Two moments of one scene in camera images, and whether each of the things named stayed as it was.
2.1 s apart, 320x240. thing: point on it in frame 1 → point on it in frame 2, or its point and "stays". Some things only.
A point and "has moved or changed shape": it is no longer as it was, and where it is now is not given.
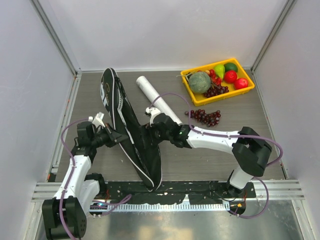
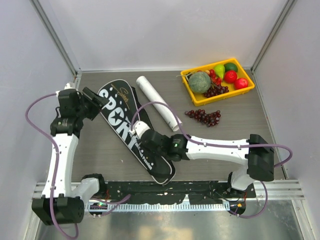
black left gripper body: x=104 y=136 → x=87 y=108
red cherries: x=218 y=81 stays
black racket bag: x=144 y=152 has moved or changed shape
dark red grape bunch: x=209 y=119 stays
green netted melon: x=199 y=82 stays
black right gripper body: x=158 y=135 → x=163 y=154
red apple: x=230 y=76 stays
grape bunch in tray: x=214 y=90 stays
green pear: x=219 y=69 stays
